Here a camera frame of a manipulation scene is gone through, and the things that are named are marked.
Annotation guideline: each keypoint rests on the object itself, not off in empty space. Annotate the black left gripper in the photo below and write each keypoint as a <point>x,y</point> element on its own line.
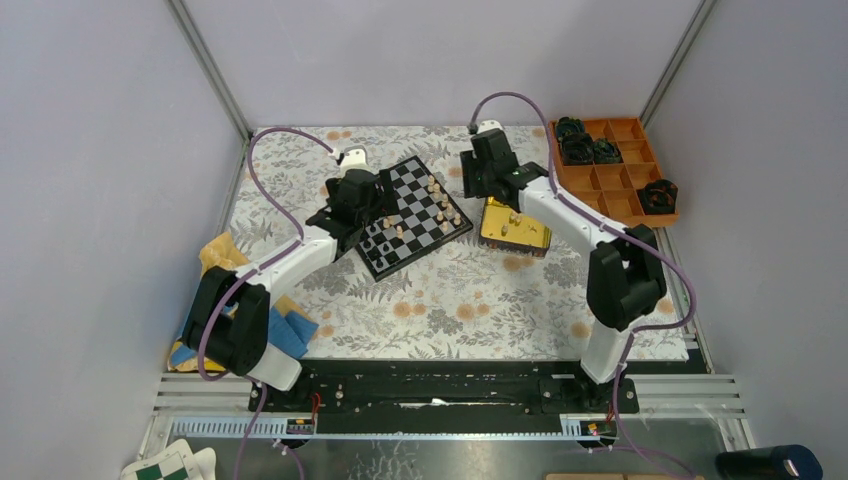
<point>384,201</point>

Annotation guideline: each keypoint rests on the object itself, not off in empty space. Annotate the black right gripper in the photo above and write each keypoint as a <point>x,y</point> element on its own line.
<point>471,189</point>

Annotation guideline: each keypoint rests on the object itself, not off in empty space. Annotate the gold tin box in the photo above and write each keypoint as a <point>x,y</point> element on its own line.
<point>502,228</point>

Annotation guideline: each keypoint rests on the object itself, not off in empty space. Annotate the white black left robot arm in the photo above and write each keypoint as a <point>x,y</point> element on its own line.
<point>229,318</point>

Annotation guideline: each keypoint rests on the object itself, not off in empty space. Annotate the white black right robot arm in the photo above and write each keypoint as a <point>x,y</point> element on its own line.
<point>625,278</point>

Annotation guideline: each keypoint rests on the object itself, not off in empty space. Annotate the black grey chess board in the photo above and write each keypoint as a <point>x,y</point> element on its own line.
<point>422,216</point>

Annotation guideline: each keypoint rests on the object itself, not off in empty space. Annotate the rolled blue floral tie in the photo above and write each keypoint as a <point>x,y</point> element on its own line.
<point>567,126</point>

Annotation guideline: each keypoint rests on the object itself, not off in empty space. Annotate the rolled dark floral tie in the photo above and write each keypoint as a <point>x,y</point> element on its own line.
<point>577,149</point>

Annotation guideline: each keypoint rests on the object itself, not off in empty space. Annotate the rolled green floral tie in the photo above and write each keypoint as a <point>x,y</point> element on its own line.
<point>606,152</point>

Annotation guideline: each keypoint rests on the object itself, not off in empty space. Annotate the floral table mat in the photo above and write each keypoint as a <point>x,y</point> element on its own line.
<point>463,301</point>

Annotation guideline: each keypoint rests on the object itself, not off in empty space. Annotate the orange wooden divider tray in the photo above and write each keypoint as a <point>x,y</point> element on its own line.
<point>612,189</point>

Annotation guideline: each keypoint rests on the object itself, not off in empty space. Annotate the blue yellow cloth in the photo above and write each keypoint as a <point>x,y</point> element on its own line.
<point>290,329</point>

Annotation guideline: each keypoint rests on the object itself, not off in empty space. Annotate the rolled black orange tie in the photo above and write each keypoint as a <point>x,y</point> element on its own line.
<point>658,197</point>

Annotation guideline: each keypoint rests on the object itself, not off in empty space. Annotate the green white checker card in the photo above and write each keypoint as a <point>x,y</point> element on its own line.
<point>175,462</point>

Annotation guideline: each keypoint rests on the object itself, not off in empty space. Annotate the dark blue cylinder bottle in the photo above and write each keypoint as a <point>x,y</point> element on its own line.
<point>784,462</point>

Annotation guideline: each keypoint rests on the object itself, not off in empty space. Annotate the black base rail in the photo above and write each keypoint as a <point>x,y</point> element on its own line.
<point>446,396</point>

